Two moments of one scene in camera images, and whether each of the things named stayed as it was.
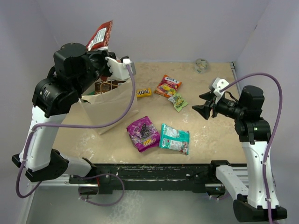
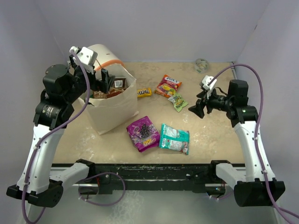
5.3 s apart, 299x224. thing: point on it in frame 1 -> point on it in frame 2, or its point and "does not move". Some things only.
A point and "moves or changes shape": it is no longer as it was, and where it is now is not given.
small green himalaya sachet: x=178 y=102 does not move
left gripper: x=101 y=55 -> x=103 y=85
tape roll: x=201 y=66 does not move
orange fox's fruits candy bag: x=167 y=86 does not move
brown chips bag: x=103 y=86 moves or changes shape
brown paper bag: x=106 y=108 does not move
